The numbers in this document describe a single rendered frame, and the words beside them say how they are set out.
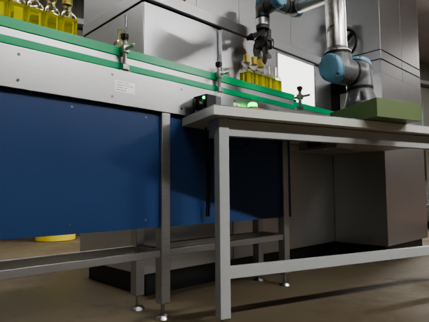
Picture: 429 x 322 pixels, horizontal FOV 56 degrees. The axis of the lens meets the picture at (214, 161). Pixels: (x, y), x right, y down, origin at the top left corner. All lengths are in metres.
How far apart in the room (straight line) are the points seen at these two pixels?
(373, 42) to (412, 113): 1.22
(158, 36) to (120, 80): 0.60
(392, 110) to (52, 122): 1.29
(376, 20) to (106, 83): 2.12
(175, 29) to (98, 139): 0.87
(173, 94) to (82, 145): 0.42
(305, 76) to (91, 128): 1.75
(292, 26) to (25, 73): 1.94
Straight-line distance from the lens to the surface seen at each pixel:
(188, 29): 2.15
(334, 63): 1.82
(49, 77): 1.35
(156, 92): 1.53
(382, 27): 3.11
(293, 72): 2.71
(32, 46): 1.37
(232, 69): 2.26
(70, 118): 1.37
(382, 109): 1.77
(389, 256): 1.95
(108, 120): 1.43
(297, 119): 1.56
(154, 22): 2.02
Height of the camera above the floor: 0.46
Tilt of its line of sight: 4 degrees up
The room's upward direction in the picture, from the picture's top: straight up
